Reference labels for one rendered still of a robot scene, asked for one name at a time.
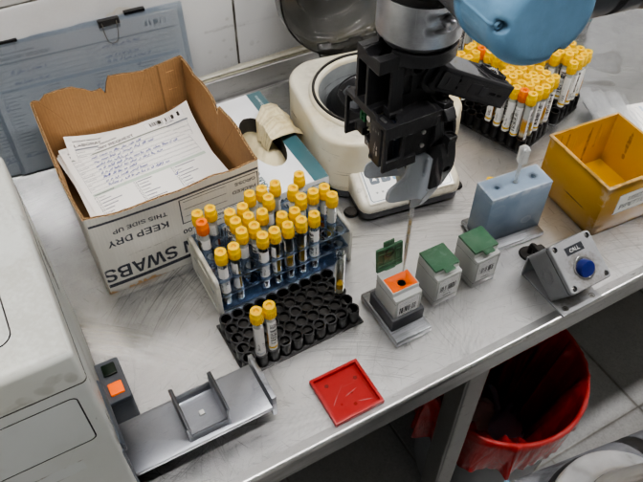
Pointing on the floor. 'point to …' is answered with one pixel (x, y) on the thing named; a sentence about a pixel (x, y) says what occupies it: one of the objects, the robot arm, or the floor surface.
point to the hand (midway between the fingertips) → (414, 191)
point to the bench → (153, 393)
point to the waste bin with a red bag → (511, 380)
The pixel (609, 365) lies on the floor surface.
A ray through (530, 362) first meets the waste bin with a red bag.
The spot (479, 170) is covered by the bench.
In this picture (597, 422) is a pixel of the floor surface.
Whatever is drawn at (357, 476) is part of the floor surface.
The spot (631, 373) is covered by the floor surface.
